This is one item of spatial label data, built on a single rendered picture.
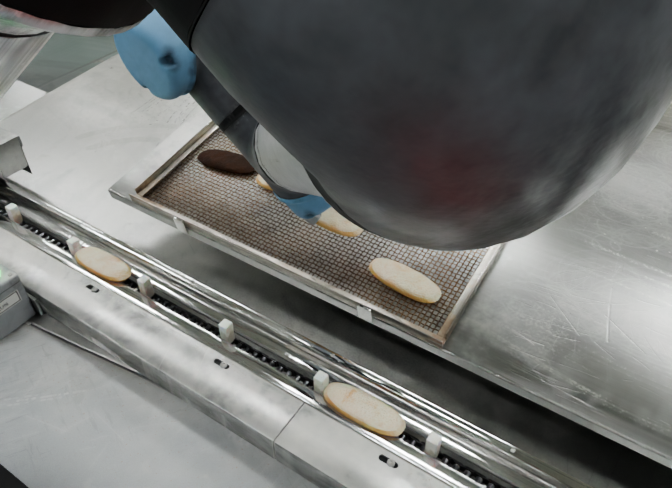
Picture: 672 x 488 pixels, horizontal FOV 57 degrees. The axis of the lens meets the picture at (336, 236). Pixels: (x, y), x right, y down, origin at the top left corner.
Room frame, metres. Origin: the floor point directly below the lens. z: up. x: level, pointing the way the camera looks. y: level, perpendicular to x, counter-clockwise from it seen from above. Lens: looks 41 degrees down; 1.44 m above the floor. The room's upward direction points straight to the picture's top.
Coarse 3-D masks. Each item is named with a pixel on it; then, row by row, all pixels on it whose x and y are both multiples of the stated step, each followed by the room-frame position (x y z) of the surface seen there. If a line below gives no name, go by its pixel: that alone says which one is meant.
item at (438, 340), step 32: (192, 192) 0.72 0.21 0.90; (256, 192) 0.71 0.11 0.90; (192, 224) 0.64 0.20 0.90; (288, 224) 0.64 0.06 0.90; (256, 256) 0.58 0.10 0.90; (288, 256) 0.59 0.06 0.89; (384, 256) 0.58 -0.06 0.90; (416, 256) 0.57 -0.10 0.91; (320, 288) 0.53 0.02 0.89; (384, 320) 0.48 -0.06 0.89; (416, 320) 0.48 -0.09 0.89; (448, 320) 0.47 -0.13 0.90
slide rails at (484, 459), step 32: (0, 192) 0.78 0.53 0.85; (0, 224) 0.70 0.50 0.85; (64, 224) 0.70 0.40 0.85; (64, 256) 0.63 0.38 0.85; (128, 288) 0.57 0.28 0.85; (160, 288) 0.57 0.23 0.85; (224, 352) 0.46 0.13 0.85; (288, 352) 0.46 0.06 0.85; (288, 384) 0.42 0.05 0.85; (352, 384) 0.42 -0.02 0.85; (416, 416) 0.38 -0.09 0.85; (416, 448) 0.34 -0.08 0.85; (448, 448) 0.34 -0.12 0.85; (480, 448) 0.34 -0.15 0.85; (448, 480) 0.30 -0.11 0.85; (512, 480) 0.30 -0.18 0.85; (544, 480) 0.30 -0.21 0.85
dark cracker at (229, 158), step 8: (208, 152) 0.79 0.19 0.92; (216, 152) 0.79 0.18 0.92; (224, 152) 0.79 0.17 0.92; (232, 152) 0.79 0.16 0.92; (200, 160) 0.78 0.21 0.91; (208, 160) 0.77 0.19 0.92; (216, 160) 0.77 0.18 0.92; (224, 160) 0.77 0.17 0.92; (232, 160) 0.77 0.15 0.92; (240, 160) 0.77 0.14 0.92; (216, 168) 0.76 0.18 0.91; (224, 168) 0.76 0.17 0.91; (232, 168) 0.75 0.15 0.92; (240, 168) 0.75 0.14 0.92; (248, 168) 0.75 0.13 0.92
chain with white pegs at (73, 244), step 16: (0, 208) 0.75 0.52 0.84; (16, 208) 0.72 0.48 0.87; (48, 240) 0.68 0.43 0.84; (144, 288) 0.56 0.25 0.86; (192, 320) 0.52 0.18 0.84; (224, 320) 0.50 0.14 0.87; (224, 336) 0.48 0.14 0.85; (256, 352) 0.47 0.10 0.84; (288, 368) 0.45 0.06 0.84; (304, 384) 0.42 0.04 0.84; (320, 384) 0.41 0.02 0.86; (432, 432) 0.34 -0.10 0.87; (432, 448) 0.33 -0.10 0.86; (480, 480) 0.31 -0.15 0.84
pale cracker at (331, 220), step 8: (328, 216) 0.59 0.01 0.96; (336, 216) 0.59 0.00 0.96; (320, 224) 0.58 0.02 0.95; (328, 224) 0.58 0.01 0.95; (336, 224) 0.58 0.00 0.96; (344, 224) 0.57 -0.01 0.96; (352, 224) 0.57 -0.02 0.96; (336, 232) 0.57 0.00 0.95; (344, 232) 0.57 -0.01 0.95; (352, 232) 0.56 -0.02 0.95; (360, 232) 0.57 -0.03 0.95
